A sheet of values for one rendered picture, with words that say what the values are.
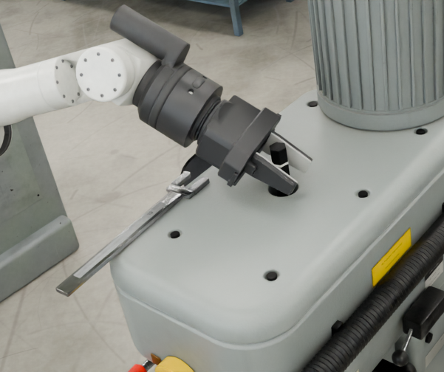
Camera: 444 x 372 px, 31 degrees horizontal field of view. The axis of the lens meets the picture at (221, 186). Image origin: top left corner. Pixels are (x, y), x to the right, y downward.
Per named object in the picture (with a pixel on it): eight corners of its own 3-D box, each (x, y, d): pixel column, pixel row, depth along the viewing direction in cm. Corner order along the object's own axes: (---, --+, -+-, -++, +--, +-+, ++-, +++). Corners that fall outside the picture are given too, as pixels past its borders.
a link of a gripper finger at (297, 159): (312, 159, 95) (269, 132, 96) (303, 176, 98) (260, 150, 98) (318, 152, 96) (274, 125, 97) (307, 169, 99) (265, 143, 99)
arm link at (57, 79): (142, 91, 94) (47, 114, 99) (168, 79, 103) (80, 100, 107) (126, 38, 93) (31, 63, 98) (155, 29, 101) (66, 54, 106)
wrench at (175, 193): (74, 301, 86) (72, 295, 86) (50, 289, 89) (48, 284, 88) (210, 182, 101) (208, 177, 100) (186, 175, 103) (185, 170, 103)
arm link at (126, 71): (142, 142, 93) (63, 92, 94) (174, 122, 103) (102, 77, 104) (183, 59, 89) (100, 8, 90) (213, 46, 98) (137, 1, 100)
